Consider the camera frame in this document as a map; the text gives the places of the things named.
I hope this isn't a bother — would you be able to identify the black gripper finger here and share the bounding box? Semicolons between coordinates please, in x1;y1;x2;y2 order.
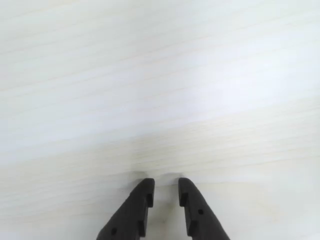
178;177;231;240
96;177;156;240

